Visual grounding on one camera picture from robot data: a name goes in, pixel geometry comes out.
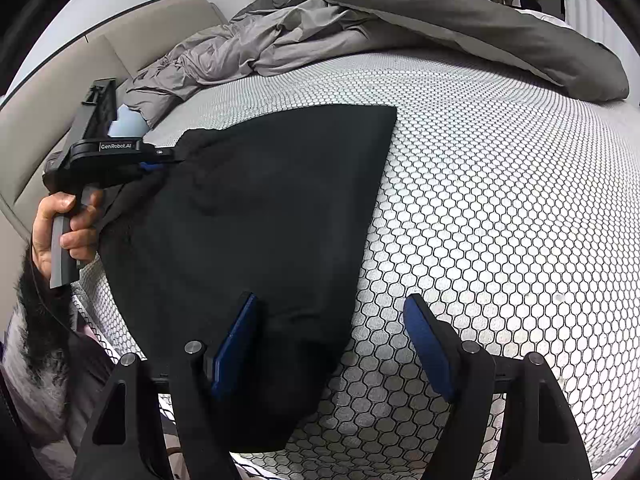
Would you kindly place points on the person's grey clothing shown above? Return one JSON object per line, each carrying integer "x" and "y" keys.
{"x": 45, "y": 440}

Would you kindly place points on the person's left hand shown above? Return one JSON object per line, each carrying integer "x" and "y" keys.
{"x": 82, "y": 240}

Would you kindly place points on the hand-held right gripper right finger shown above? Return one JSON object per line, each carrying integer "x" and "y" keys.
{"x": 427, "y": 350}

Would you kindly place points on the dark grey duvet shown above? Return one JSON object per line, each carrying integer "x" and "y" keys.
{"x": 450, "y": 25}

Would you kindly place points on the light blue pillow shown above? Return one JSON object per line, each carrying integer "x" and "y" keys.
{"x": 127, "y": 122}

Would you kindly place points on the person's left forearm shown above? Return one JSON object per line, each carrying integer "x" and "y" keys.
{"x": 35, "y": 320}

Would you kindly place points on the beige padded headboard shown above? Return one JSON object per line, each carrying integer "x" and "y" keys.
{"x": 60, "y": 60}

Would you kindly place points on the honeycomb patterned bed sheet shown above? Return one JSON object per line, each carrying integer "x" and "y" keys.
{"x": 500, "y": 210}

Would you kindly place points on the black pants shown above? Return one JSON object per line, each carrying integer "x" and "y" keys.
{"x": 260, "y": 210}

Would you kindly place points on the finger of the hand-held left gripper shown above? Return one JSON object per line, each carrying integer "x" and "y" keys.
{"x": 162, "y": 152}

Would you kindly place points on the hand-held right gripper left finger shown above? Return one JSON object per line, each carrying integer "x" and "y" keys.
{"x": 235, "y": 345}

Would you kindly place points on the light grey crumpled quilt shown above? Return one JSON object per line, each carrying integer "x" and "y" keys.
{"x": 260, "y": 45}

